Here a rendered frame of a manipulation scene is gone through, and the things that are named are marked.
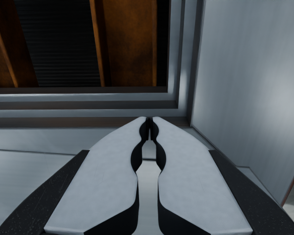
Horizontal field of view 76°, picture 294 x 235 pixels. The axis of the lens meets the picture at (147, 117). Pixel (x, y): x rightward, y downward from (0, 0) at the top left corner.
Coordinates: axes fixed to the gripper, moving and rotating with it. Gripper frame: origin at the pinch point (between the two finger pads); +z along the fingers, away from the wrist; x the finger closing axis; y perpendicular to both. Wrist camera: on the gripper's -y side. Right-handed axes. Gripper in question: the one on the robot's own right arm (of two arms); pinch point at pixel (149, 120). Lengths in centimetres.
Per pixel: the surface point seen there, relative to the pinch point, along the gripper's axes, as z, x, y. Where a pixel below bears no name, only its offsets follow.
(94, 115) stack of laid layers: 2.4, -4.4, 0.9
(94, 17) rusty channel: 14.8, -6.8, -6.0
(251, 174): 0.6, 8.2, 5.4
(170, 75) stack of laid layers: 4.2, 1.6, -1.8
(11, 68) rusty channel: 14.8, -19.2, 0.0
